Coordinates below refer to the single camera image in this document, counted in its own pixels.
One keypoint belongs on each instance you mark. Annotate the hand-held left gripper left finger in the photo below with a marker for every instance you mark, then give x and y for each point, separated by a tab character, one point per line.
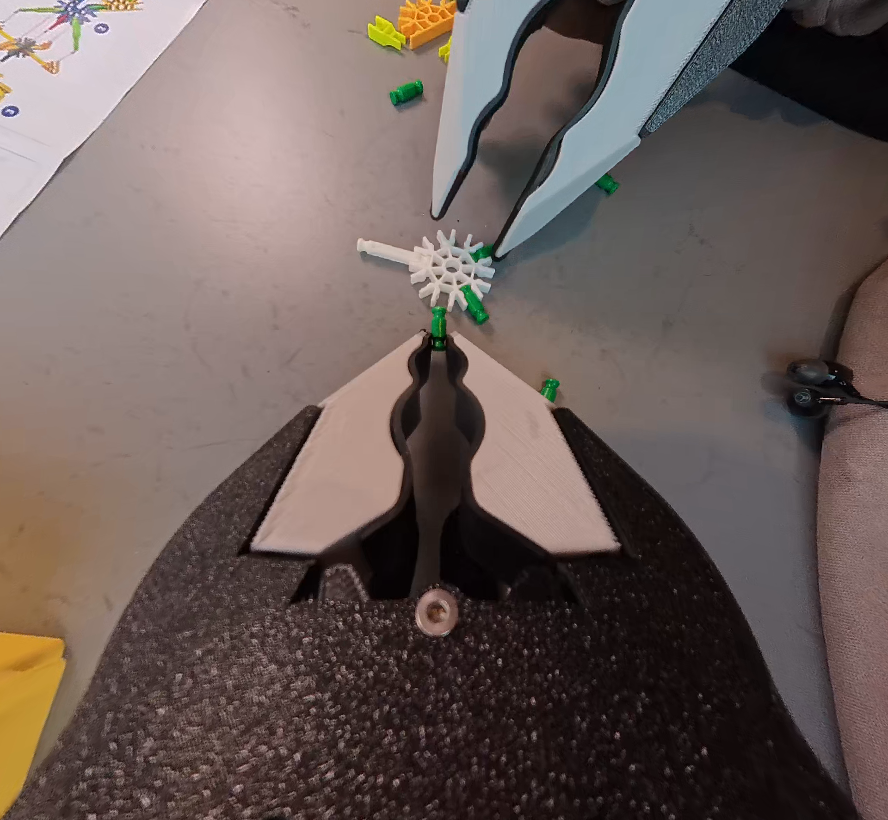
326	480

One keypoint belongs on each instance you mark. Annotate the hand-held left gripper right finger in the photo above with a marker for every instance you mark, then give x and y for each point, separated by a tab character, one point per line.
541	480

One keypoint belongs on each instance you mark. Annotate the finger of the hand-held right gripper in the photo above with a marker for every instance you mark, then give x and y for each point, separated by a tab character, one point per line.
499	15
659	56

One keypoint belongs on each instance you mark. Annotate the yellow half-round connector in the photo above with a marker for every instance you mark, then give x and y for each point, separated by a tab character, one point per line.
424	18

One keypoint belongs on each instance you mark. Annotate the small green rod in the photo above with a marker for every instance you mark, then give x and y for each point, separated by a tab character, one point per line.
406	92
477	308
607	183
483	252
438	328
549	389

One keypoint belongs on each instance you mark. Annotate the white snowflake connector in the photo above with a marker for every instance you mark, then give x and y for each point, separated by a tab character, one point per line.
427	273

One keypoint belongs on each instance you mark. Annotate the white rod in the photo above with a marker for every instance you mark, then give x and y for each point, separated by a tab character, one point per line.
381	249

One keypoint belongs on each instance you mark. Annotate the yellow plastic bin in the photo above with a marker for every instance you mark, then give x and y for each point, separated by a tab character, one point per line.
28	695

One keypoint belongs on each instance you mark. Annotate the grey desk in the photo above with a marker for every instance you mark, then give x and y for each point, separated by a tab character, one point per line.
208	278

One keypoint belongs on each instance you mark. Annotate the folded paper instruction sheet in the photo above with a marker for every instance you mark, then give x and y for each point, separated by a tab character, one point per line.
69	35

